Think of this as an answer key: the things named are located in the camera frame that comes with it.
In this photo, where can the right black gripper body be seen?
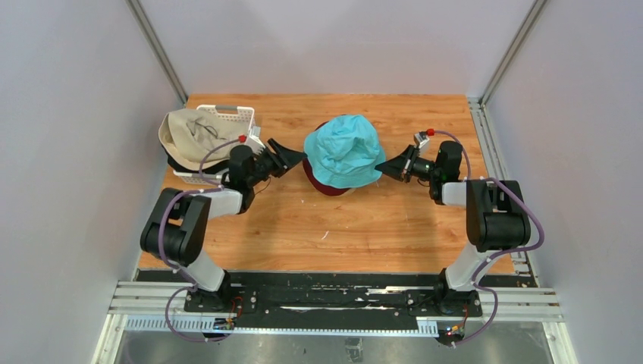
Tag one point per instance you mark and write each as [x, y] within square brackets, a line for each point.
[418, 167]

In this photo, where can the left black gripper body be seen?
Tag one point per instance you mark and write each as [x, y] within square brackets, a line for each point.
[266, 165]

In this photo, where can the maroon bucket hat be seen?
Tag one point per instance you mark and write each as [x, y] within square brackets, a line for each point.
[323, 188]

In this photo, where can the teal bucket hat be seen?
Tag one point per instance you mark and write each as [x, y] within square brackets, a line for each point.
[344, 151]

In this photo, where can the beige bucket hat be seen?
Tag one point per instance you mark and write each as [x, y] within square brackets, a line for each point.
[194, 139]

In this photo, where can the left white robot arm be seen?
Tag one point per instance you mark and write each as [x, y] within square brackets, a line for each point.
[175, 230]

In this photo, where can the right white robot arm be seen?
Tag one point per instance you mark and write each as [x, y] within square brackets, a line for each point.
[496, 221]

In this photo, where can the white perforated plastic basket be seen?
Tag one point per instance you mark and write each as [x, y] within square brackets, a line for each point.
[213, 174]

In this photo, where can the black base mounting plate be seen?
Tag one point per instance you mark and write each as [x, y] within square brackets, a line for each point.
[305, 300]

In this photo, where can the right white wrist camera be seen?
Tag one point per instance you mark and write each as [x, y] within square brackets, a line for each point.
[422, 141]

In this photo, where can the white slotted cable duct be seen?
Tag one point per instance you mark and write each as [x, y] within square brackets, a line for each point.
[423, 328]

